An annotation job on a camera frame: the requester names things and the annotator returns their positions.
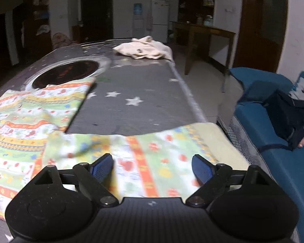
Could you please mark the teal glass jar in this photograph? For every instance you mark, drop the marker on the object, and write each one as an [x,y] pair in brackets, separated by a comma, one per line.
[208,21]

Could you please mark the dark wooden left cabinet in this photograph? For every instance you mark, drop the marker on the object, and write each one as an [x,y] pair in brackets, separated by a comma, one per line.
[37,31]

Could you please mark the dark wooden display shelf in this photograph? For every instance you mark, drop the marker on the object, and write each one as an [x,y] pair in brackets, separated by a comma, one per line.
[195,11]

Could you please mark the pink children's folding tent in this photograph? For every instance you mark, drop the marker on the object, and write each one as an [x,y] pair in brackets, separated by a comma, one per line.
[60,40]

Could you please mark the white water dispenser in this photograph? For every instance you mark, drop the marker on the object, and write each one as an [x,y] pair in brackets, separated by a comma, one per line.
[138,21]

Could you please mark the round black induction cooktop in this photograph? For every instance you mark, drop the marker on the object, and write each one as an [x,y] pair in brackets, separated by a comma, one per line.
[67,71]

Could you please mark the dark wooden entrance door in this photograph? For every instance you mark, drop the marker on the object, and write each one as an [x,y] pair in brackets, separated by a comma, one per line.
[97,19]

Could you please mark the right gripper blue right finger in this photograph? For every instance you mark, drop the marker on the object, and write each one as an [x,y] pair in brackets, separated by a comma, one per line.
[212,180]

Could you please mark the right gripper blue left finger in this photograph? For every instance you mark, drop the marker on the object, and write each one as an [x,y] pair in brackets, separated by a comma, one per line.
[91,178]

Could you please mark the wooden side table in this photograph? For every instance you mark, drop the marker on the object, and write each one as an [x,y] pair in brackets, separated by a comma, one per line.
[200,36]

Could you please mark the green patterned children's jacket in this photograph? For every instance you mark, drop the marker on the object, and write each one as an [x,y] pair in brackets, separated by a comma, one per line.
[33,135]

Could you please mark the cream garment with number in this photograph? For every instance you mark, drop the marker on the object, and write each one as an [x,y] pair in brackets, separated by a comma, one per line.
[145,47]

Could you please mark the dark bag on sofa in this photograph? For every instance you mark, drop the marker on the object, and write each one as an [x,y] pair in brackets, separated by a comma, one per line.
[286,116]

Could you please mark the white refrigerator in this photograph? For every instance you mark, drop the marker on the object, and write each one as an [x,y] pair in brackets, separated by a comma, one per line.
[160,16]

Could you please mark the blue sofa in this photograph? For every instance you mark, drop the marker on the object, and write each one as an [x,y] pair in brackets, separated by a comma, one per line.
[263,115]

